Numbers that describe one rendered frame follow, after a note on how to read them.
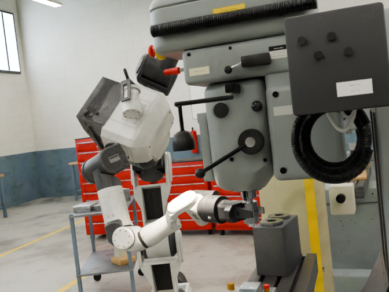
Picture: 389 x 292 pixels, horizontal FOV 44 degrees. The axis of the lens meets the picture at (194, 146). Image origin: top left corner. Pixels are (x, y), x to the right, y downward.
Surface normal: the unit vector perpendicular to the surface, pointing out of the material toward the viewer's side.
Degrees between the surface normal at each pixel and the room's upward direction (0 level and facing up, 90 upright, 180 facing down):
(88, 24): 90
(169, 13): 90
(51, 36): 90
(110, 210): 78
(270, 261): 90
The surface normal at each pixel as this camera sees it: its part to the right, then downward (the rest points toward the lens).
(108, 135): -0.36, 0.18
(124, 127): -0.09, -0.47
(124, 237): -0.29, -0.13
